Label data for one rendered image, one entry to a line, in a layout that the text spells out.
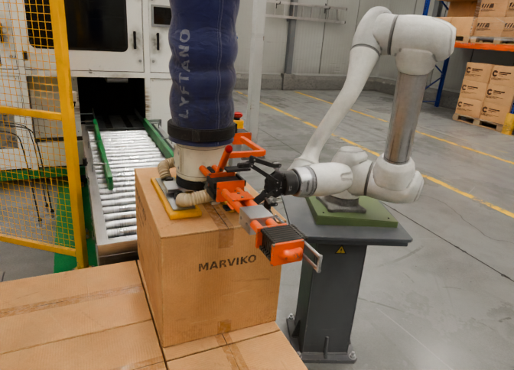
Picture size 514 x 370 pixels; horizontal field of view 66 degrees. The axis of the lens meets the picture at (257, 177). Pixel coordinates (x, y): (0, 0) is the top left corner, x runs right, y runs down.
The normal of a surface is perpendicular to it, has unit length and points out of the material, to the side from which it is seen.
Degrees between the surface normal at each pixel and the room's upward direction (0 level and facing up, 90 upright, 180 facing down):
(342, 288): 90
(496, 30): 90
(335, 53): 90
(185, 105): 72
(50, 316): 0
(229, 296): 90
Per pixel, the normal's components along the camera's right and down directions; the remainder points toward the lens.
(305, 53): 0.39, 0.34
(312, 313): 0.05, 0.35
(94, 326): 0.07, -0.94
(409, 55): -0.51, 0.62
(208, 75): 0.18, -0.02
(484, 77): -0.91, 0.09
